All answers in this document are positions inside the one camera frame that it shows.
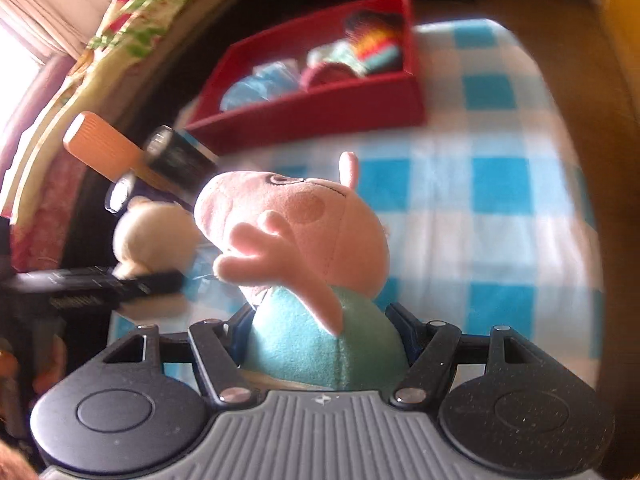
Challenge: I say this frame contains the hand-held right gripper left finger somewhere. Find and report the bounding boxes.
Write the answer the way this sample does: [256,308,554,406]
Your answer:
[102,304,256,406]

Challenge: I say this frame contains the blue can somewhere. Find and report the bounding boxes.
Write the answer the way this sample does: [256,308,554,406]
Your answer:
[104,172,196,214]

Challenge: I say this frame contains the red box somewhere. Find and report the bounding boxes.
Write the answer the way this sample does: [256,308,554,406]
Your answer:
[184,0,427,153]

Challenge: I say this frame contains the orange ribbed cylinder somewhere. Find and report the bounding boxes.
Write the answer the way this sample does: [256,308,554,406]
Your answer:
[63,112,147,182]

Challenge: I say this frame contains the floral bedspread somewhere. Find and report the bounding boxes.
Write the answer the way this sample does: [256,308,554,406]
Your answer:
[0,0,286,211]

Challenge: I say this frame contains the rainbow striped sock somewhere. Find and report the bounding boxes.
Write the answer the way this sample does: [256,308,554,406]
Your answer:
[344,9,407,77]

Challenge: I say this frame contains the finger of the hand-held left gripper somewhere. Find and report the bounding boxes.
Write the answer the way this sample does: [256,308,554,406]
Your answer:
[112,269,185,299]

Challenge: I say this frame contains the black can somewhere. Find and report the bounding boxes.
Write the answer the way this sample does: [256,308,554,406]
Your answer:
[144,125,220,194]

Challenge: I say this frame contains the cream bear plush toy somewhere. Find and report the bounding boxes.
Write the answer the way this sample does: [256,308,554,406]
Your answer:
[112,197,203,315]

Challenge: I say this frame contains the yellow wooden panel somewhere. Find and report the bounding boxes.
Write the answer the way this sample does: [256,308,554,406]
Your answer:
[590,0,640,480]

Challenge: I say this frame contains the pink pig plush toy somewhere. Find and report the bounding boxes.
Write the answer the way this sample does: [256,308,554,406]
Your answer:
[194,151,408,392]

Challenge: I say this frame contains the light blue face mask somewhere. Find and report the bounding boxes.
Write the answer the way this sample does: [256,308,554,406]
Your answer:
[220,80,271,112]

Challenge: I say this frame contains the white green cloth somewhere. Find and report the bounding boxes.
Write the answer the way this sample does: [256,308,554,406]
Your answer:
[307,41,362,69]

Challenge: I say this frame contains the person's left hand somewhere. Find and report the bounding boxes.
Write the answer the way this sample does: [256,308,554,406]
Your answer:
[30,332,69,397]

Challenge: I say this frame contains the pink patterned sheet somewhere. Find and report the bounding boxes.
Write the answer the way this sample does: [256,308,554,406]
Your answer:
[10,152,96,272]

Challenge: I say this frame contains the purple headboard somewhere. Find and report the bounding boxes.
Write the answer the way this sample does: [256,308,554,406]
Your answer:
[0,52,83,171]

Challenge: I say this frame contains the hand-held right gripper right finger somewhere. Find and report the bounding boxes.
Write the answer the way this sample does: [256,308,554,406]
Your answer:
[385,302,542,407]

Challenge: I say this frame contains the blue white checkered blanket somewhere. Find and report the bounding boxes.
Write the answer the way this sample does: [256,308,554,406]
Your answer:
[107,19,601,391]

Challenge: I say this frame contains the light curtain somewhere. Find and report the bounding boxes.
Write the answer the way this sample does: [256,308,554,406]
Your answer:
[0,0,112,66]

